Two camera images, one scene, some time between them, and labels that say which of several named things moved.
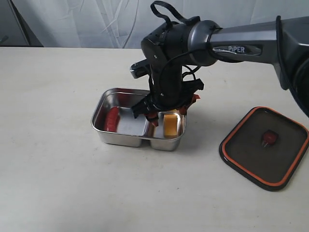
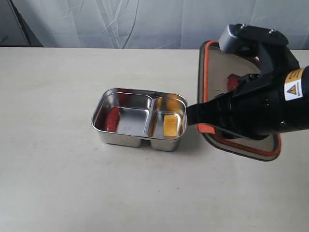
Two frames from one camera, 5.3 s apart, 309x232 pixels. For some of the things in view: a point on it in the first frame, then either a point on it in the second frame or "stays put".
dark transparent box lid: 265,146 to 216,68
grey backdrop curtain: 122,23 stays put
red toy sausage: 112,119 stays put
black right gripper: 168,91 to 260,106
